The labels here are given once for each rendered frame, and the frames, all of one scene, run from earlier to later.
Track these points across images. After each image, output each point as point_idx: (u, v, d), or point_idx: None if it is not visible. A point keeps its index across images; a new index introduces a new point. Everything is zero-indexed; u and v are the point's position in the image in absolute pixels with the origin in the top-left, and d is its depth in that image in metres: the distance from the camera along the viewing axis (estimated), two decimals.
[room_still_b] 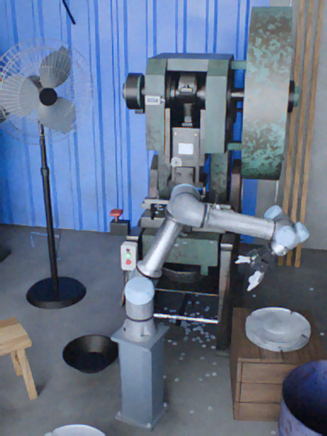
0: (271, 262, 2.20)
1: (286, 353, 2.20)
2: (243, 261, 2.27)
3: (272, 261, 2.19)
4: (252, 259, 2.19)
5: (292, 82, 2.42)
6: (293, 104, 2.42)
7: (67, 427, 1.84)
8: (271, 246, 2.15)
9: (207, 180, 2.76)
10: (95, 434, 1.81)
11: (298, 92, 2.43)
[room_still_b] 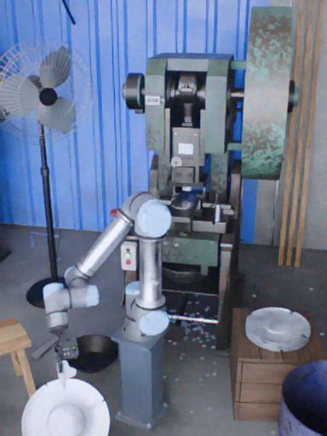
0: None
1: (286, 353, 2.20)
2: (63, 375, 1.73)
3: None
4: (73, 352, 1.77)
5: (292, 80, 2.44)
6: (294, 99, 2.41)
7: None
8: (67, 325, 1.81)
9: (207, 180, 2.76)
10: (92, 392, 1.74)
11: (299, 89, 2.43)
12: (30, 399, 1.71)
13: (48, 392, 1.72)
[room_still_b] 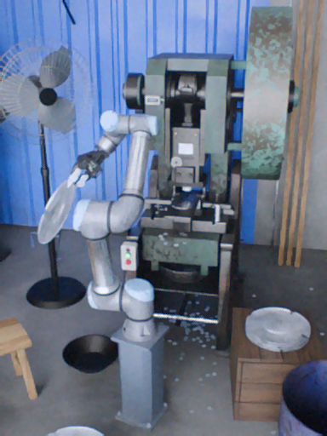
0: None
1: (286, 353, 2.20)
2: (73, 179, 2.12)
3: None
4: (88, 169, 2.08)
5: (290, 111, 2.46)
6: None
7: (73, 181, 2.12)
8: (104, 151, 2.09)
9: (207, 180, 2.76)
10: (71, 201, 2.05)
11: (297, 106, 2.48)
12: (61, 185, 2.23)
13: (65, 186, 2.17)
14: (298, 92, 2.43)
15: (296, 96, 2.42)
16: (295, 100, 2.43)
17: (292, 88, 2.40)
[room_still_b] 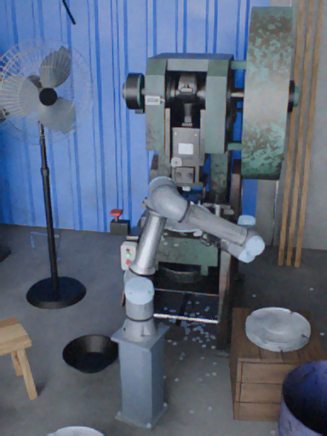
0: None
1: (286, 353, 2.20)
2: None
3: None
4: (203, 234, 2.35)
5: (292, 89, 2.40)
6: (292, 110, 2.46)
7: None
8: (220, 243, 2.28)
9: (207, 180, 2.76)
10: (178, 229, 2.40)
11: (298, 98, 2.43)
12: None
13: None
14: None
15: (296, 86, 2.46)
16: (295, 87, 2.44)
17: None
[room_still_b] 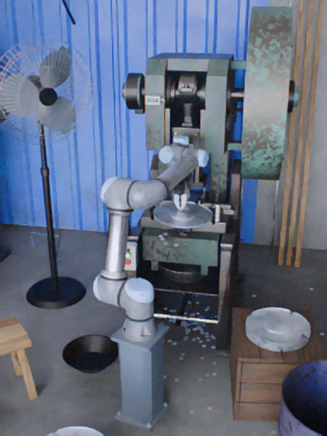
0: None
1: (286, 353, 2.20)
2: (182, 201, 2.54)
3: None
4: None
5: None
6: None
7: (201, 226, 2.43)
8: None
9: (207, 180, 2.76)
10: (177, 226, 2.42)
11: None
12: (212, 215, 2.52)
13: (203, 220, 2.48)
14: (298, 97, 2.43)
15: (295, 101, 2.44)
16: (294, 105, 2.45)
17: (291, 97, 2.40)
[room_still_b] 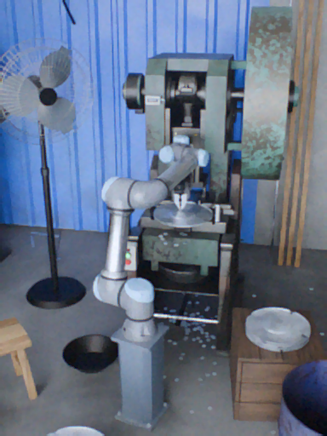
0: None
1: (286, 353, 2.20)
2: (182, 201, 2.55)
3: None
4: None
5: None
6: None
7: (201, 224, 2.42)
8: None
9: (207, 180, 2.76)
10: (177, 225, 2.42)
11: None
12: (212, 215, 2.52)
13: (203, 219, 2.48)
14: (296, 105, 2.46)
15: (295, 106, 2.48)
16: None
17: (289, 111, 2.46)
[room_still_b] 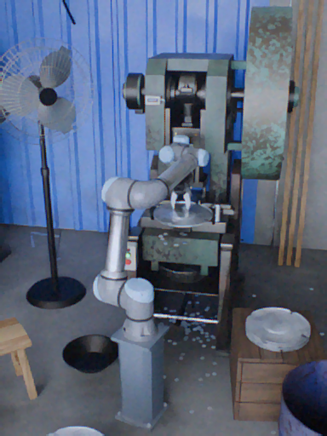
0: None
1: (286, 353, 2.20)
2: (186, 201, 2.55)
3: None
4: None
5: None
6: (294, 82, 2.44)
7: (201, 224, 2.42)
8: None
9: (207, 180, 2.76)
10: (177, 225, 2.42)
11: None
12: (212, 215, 2.52)
13: (203, 219, 2.48)
14: None
15: None
16: None
17: None
